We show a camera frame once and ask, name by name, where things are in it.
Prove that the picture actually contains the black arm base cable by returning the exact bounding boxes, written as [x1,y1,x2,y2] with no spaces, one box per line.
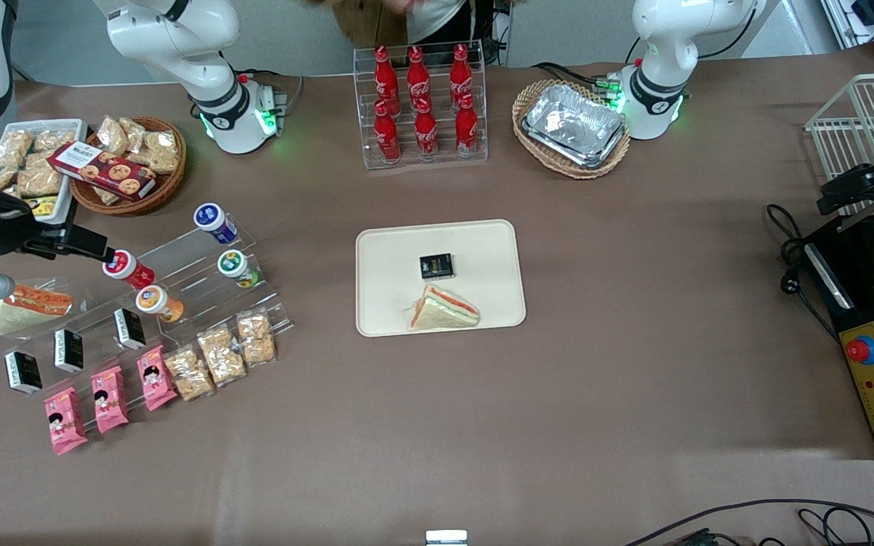
[531,61,621,93]

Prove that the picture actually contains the blue gum bottle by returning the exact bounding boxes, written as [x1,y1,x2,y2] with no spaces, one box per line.
[193,202,240,246]

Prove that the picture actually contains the wrapped triangle sandwich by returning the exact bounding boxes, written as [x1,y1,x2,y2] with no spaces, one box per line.
[408,284,482,331]
[0,284,74,337]

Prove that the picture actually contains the long black cable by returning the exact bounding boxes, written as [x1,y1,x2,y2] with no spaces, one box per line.
[622,497,874,546]

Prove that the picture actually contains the clear acrylic tiered stand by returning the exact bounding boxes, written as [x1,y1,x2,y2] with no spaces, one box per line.
[0,218,295,429]

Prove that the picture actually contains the person in dark clothes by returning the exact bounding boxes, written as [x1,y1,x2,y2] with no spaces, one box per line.
[308,0,511,66]

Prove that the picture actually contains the small black box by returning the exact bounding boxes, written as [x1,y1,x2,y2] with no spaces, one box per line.
[4,350,44,396]
[53,328,86,375]
[419,253,455,281]
[112,307,148,352]

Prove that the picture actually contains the white wire basket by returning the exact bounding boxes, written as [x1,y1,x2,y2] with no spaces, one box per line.
[804,71,874,222]

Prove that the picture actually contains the stacked aluminium foil trays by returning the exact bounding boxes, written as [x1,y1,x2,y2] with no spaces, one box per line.
[520,83,627,169]

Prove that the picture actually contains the red cookie box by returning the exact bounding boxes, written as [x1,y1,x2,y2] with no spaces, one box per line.
[49,141,158,202]

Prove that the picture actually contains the black sealing machine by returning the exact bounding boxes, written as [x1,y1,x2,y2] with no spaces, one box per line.
[800,212,874,461]

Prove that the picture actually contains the looped black cable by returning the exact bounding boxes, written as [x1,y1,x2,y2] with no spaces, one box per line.
[797,506,874,546]

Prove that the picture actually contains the orange gum bottle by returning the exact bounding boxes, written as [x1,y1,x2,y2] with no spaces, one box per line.
[135,284,186,324]

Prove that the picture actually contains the black power cable with plug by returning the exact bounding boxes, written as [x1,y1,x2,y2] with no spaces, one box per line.
[766,202,841,344]

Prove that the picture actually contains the clear bag of nut bars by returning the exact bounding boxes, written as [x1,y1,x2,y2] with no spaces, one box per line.
[196,325,247,388]
[163,344,215,402]
[235,309,278,368]

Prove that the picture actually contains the clear acrylic bottle rack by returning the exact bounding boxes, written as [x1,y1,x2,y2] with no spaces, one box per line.
[353,40,489,171]

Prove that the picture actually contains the red gum bottle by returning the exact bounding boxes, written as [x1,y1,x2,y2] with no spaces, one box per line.
[102,249,156,291]

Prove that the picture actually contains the brown wicker basket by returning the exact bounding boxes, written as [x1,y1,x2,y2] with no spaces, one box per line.
[68,115,188,218]

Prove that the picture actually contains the grey arm base cable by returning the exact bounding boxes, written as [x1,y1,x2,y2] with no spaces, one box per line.
[237,69,306,116]

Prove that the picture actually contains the beige serving tray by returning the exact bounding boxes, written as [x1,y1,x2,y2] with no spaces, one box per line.
[354,219,527,337]

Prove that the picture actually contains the red cola bottle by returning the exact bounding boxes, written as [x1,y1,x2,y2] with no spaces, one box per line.
[454,93,479,151]
[413,98,439,157]
[449,43,475,105]
[406,45,432,108]
[373,45,401,116]
[373,100,402,163]

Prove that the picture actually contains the white rectangular plastic tray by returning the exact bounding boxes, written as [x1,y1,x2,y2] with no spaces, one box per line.
[0,119,90,225]

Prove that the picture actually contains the black machine lever handle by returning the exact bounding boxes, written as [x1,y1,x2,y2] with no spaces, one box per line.
[816,130,874,218]

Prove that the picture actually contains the green gum bottle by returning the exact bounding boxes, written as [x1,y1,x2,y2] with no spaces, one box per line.
[217,249,260,290]

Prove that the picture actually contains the light wicker basket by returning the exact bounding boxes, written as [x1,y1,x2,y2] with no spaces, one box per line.
[512,79,632,180]

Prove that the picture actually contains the pink snack pack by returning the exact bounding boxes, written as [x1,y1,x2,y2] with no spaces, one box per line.
[90,365,130,435]
[43,386,90,457]
[136,344,178,413]

